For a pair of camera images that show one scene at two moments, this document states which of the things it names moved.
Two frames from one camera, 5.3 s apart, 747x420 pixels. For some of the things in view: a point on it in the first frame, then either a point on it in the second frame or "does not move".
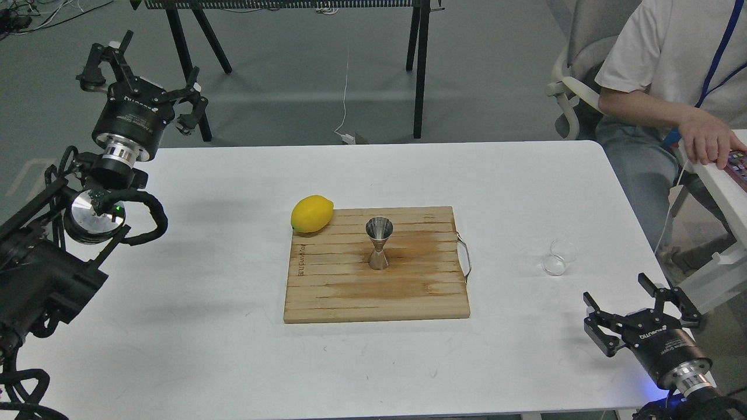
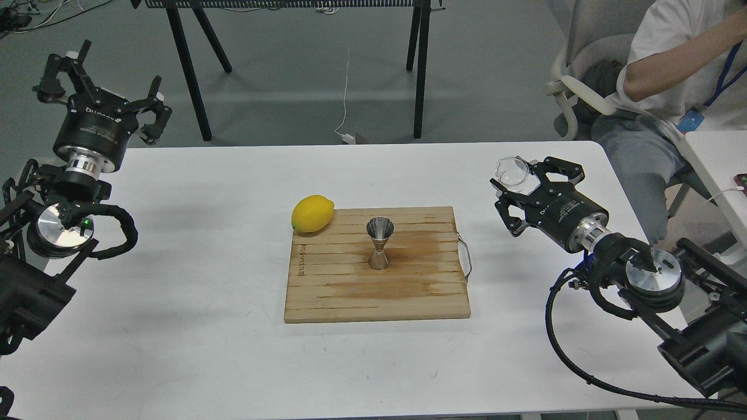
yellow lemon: x=311 y=213 does not move
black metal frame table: x=174 y=9 does not move
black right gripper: x=672 y=354 → x=566 y=214
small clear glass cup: x=563 y=251 → x=512 y=171
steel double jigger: x=379 y=229 does not move
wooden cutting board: x=330 y=279 does not move
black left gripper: x=131 y=121 → x=94 y=130
